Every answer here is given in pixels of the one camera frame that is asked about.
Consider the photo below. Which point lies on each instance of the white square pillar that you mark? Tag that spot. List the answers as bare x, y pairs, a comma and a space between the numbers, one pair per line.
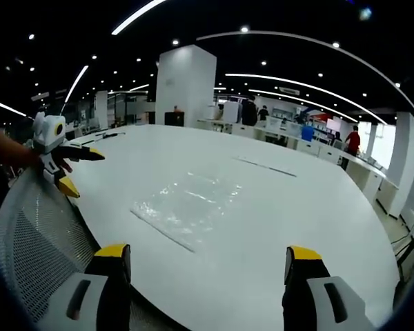
186, 86

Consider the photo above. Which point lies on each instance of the black tool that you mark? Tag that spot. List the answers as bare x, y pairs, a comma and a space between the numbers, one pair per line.
110, 134

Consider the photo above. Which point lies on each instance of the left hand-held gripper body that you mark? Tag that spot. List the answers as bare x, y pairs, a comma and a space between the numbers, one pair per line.
50, 132

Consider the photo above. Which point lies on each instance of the clear crinkled food packaging bag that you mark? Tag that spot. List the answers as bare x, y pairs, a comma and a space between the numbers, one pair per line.
186, 210

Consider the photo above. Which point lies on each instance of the blue chair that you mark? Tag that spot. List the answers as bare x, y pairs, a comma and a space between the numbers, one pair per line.
307, 133

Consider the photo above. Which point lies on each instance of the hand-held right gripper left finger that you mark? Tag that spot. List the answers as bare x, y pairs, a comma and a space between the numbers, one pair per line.
89, 296

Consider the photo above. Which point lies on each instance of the black tripod stand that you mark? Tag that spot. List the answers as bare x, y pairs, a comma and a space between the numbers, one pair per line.
412, 238

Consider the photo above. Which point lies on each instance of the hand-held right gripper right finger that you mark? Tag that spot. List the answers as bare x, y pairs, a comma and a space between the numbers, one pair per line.
331, 300

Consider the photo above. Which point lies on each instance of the grey mesh chair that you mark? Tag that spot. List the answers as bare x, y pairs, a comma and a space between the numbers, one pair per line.
45, 241

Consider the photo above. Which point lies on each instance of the row of white desks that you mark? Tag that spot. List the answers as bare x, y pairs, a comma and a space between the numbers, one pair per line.
331, 151

